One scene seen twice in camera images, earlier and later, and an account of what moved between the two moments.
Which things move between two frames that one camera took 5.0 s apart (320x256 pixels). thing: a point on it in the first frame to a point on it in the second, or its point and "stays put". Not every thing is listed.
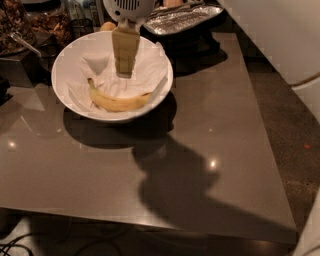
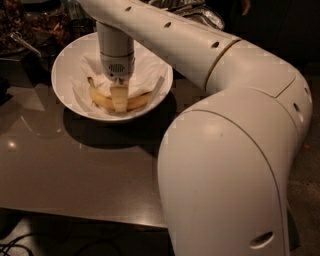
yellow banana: x=119 y=104 stays put
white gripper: x=129 y=10 to x=117 y=67
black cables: x=14 y=244 stays put
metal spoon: x=18 y=36 stays put
